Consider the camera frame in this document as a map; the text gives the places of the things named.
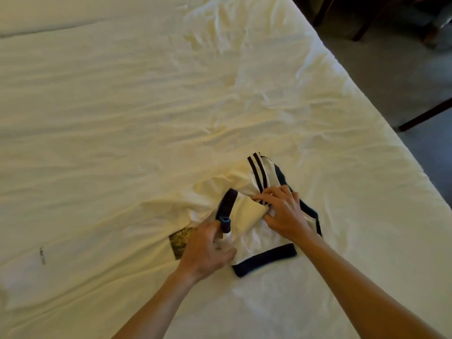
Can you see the person's left hand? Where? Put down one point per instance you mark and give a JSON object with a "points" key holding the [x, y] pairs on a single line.
{"points": [[201, 255]]}

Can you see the person's right hand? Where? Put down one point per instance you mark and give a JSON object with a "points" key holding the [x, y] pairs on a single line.
{"points": [[287, 217]]}

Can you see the person's right thumb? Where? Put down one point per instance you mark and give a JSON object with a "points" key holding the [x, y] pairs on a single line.
{"points": [[272, 221]]}

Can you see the person's left thumb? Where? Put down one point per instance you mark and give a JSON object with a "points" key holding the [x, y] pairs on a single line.
{"points": [[226, 257]]}

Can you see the white shirt with navy trim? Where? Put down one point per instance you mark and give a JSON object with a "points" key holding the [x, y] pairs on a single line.
{"points": [[263, 243]]}

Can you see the person's right forearm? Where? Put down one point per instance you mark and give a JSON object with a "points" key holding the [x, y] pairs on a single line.
{"points": [[353, 289]]}

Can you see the person's left forearm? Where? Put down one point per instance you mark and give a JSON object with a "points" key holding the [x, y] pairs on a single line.
{"points": [[155, 310]]}

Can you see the white bed sheet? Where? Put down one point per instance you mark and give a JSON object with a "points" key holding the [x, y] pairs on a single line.
{"points": [[123, 119]]}

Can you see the dark wooden chair leg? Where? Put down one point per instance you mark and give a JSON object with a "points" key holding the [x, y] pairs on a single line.
{"points": [[366, 19], [324, 10], [425, 115]]}

